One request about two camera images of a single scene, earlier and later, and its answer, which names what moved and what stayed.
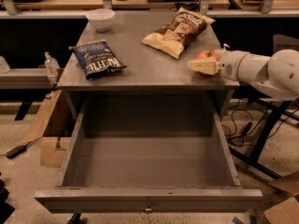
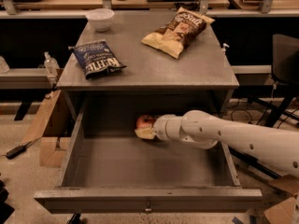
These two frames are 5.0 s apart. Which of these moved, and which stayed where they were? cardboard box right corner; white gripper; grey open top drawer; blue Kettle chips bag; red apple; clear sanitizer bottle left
Moved: white gripper; red apple
Stayed: blue Kettle chips bag; cardboard box right corner; clear sanitizer bottle left; grey open top drawer
